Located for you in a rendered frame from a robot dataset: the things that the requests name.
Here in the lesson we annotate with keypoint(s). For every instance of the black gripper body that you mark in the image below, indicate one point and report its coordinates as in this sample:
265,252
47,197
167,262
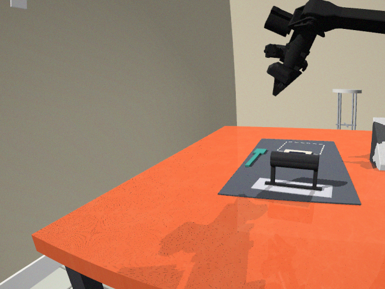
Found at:
294,61

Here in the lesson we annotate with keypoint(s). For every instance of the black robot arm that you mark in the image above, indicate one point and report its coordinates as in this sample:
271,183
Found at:
315,18

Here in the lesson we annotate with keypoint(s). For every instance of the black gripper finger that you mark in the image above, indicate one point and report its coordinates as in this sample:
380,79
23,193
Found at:
297,73
278,87

